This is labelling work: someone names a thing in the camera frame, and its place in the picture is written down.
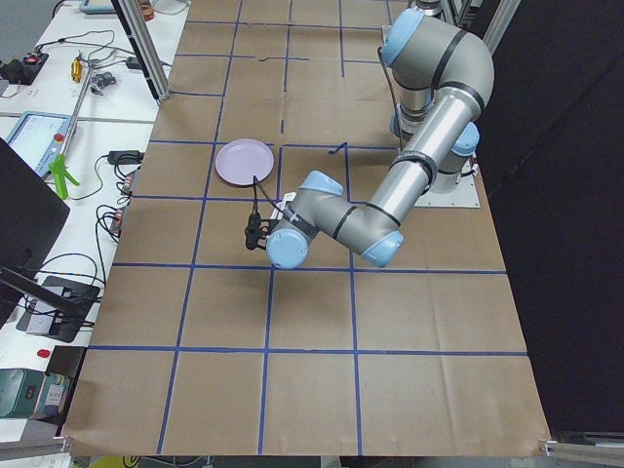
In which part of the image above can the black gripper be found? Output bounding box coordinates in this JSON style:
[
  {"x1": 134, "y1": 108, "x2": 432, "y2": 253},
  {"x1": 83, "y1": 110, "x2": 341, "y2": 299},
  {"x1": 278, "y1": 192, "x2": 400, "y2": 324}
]
[{"x1": 244, "y1": 214, "x2": 279, "y2": 251}]

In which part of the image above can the white faceted cup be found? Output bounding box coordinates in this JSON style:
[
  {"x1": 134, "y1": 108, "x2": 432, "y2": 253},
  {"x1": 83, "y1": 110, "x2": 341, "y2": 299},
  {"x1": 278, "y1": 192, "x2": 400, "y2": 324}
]
[{"x1": 270, "y1": 192, "x2": 296, "y2": 219}]

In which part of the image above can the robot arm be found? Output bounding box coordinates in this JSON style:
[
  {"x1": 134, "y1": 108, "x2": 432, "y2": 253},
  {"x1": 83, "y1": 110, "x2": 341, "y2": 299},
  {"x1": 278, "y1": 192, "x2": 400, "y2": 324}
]
[{"x1": 265, "y1": 8, "x2": 494, "y2": 269}]

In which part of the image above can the lilac round plate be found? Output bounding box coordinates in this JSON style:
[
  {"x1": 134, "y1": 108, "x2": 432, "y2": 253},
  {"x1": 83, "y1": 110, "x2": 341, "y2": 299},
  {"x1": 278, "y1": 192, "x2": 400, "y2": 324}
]
[{"x1": 214, "y1": 138, "x2": 275, "y2": 186}]

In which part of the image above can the black power adapter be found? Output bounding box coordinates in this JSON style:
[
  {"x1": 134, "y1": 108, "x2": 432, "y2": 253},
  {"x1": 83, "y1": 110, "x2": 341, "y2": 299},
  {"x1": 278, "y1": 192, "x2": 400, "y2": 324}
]
[{"x1": 107, "y1": 150, "x2": 144, "y2": 165}]

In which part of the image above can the black monitor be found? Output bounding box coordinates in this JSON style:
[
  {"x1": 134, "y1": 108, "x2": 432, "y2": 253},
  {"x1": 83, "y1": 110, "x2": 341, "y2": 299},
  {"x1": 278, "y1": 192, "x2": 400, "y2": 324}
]
[{"x1": 0, "y1": 137, "x2": 72, "y2": 329}]

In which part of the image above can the teach pendant tablet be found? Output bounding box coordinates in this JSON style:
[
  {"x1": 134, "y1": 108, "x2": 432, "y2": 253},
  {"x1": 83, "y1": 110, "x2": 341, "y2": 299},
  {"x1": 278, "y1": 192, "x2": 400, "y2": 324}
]
[{"x1": 6, "y1": 110, "x2": 70, "y2": 178}]

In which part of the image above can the teal box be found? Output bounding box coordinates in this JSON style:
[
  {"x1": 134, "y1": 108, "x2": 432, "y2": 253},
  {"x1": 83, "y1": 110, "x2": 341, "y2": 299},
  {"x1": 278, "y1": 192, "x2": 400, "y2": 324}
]
[{"x1": 1, "y1": 369, "x2": 45, "y2": 418}]

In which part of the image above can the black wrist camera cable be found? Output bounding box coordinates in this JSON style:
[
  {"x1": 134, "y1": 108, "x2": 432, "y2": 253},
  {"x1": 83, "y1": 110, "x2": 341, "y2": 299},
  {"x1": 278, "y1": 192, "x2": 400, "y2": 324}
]
[{"x1": 252, "y1": 175, "x2": 284, "y2": 220}]

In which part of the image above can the green handled reach grabber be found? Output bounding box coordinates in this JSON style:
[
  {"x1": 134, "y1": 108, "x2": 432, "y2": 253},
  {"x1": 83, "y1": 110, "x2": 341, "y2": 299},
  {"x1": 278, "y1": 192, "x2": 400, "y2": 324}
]
[{"x1": 49, "y1": 61, "x2": 94, "y2": 200}]

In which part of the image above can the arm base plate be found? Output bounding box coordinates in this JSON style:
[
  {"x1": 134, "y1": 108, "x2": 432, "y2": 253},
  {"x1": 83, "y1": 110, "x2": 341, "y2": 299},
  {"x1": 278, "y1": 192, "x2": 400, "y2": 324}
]
[{"x1": 413, "y1": 162, "x2": 481, "y2": 209}]

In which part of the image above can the aluminium frame post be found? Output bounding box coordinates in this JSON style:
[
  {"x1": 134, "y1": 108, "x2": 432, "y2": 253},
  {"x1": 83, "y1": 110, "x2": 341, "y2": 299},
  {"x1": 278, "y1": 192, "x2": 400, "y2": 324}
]
[{"x1": 111, "y1": 0, "x2": 171, "y2": 101}]

